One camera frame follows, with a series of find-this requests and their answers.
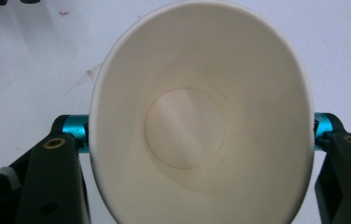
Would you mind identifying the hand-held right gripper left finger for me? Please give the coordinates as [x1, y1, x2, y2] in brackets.
[16, 114, 91, 224]

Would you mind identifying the white paper cup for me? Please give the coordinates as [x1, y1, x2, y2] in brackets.
[88, 0, 316, 224]

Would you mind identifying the white foam mat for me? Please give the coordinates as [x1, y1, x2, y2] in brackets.
[0, 0, 351, 224]

